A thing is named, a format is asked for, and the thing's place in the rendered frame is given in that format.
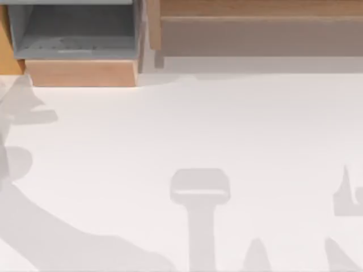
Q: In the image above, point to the pale wooden drawer front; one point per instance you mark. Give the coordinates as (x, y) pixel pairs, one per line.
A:
(82, 72)

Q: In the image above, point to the wooden open shelf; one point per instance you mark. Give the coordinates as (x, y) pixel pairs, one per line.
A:
(255, 25)

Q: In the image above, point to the wooden cupboard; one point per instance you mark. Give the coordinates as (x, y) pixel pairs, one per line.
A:
(6, 45)

